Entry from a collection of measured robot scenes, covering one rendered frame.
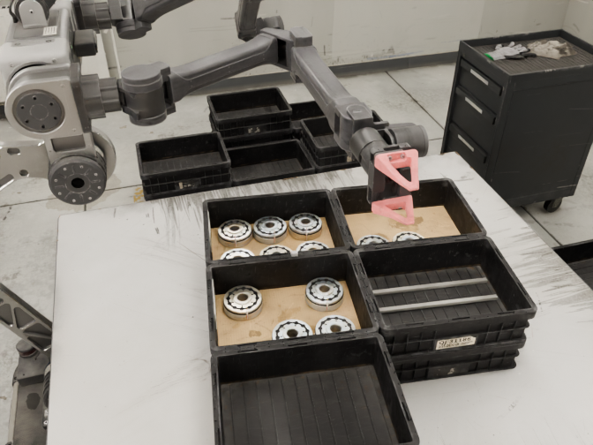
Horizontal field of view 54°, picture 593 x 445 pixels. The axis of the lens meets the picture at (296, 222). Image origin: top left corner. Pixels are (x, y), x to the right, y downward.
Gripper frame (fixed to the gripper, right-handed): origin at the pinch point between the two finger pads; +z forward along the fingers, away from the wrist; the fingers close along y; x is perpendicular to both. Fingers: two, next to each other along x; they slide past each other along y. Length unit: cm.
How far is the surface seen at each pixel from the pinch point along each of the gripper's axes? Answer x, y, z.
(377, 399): -3, 63, -10
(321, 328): 4, 59, -31
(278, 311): 12, 62, -42
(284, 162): -24, 106, -185
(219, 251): 24, 61, -71
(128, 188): 60, 142, -240
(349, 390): 2, 62, -14
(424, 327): -18, 53, -20
